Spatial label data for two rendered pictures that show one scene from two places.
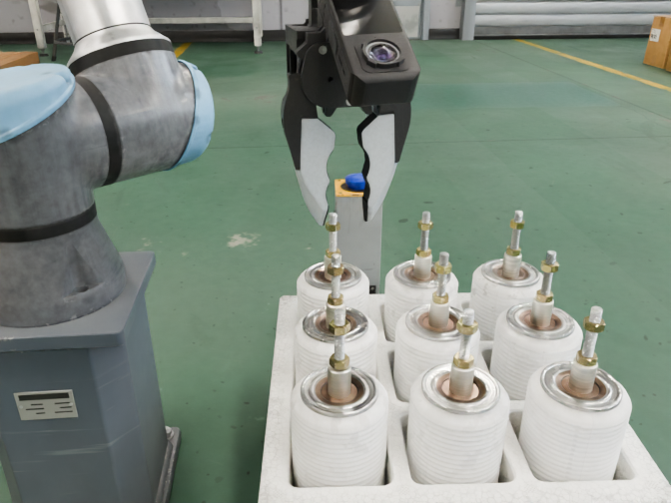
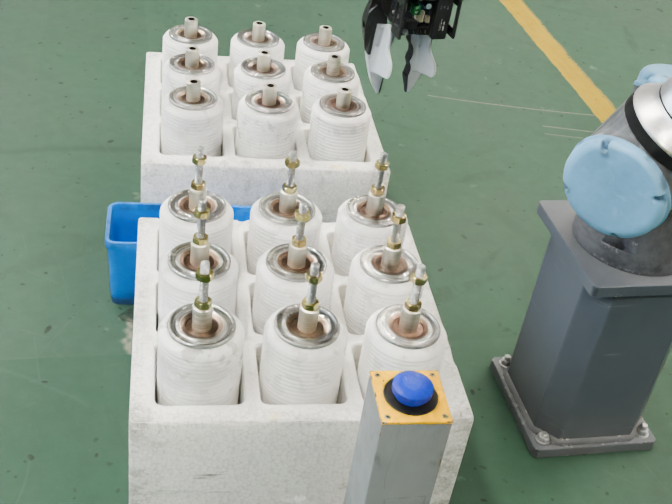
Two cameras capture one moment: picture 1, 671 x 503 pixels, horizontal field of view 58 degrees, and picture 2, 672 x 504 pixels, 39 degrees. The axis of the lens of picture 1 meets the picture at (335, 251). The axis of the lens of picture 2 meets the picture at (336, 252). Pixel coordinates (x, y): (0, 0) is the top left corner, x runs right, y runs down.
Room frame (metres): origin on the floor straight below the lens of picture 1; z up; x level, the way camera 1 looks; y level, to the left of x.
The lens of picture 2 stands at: (1.52, -0.26, 0.96)
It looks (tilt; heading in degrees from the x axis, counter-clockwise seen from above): 36 degrees down; 169
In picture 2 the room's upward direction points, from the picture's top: 9 degrees clockwise
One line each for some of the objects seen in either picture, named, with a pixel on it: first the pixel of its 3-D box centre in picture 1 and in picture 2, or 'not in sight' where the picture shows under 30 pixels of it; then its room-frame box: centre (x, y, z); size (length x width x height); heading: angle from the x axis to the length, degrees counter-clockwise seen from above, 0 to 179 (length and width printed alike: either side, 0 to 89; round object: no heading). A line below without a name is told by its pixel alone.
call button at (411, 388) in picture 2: (357, 183); (411, 391); (0.88, -0.03, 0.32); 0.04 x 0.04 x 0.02
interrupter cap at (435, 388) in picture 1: (460, 388); (287, 208); (0.47, -0.12, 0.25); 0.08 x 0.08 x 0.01
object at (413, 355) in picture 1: (432, 386); (289, 319); (0.59, -0.12, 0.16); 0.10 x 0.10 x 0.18
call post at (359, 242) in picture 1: (355, 277); (385, 501); (0.88, -0.03, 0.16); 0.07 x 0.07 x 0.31; 2
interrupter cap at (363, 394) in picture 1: (338, 390); (373, 211); (0.47, 0.00, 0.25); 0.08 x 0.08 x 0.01
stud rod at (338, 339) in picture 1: (339, 345); (379, 178); (0.47, 0.00, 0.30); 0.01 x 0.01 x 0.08
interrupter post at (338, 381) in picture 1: (338, 379); (375, 203); (0.47, 0.00, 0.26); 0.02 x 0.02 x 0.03
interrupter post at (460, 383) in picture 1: (461, 377); (288, 200); (0.47, -0.12, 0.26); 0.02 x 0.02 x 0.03
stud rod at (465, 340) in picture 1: (465, 344); (290, 176); (0.47, -0.12, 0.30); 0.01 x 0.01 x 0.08
